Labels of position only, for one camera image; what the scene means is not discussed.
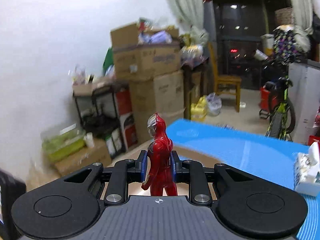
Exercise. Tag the large wrapped cardboard box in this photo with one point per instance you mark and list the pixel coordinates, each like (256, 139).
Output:
(162, 94)

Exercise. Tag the green black bicycle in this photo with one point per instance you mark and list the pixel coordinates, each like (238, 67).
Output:
(283, 118)

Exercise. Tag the green lidded plastic container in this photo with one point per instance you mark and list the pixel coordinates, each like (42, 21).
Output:
(57, 144)

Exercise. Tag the upper cardboard box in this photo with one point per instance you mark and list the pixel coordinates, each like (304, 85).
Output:
(143, 62)

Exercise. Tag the black shelf cart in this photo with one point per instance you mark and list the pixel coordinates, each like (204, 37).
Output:
(95, 119)

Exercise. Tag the plastic bag on floor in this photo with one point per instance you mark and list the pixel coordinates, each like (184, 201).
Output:
(214, 104)

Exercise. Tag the brown cardboard box with text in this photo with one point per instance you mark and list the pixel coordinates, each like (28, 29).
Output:
(84, 157)

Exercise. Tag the red white appliance box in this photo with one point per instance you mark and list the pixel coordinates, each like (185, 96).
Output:
(125, 113)

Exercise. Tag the wooden chair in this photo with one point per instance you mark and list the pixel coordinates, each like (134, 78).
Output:
(225, 84)

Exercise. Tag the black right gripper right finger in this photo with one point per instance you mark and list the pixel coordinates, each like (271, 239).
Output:
(192, 173)

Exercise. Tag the blue measuring table mat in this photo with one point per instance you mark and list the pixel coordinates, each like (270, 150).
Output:
(251, 180)

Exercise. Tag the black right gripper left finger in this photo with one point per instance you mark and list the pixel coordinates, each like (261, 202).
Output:
(123, 173)

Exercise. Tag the open box on cart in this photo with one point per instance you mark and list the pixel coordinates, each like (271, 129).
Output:
(88, 88)

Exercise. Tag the white tissue box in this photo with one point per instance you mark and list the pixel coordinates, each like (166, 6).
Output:
(306, 171)

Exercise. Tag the red ultraman figure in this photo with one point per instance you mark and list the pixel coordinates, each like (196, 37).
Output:
(159, 178)

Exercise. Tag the white curtain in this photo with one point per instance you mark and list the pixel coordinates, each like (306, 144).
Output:
(189, 13)

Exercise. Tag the patterned purple bag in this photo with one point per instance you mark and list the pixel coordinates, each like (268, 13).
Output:
(291, 43)

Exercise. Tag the white appliance cabinet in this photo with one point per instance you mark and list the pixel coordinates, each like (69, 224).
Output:
(304, 96)

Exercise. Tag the yellow jug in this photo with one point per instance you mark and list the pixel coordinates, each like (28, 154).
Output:
(198, 111)

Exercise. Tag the red bucket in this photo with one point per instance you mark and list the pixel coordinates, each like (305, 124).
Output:
(269, 99)

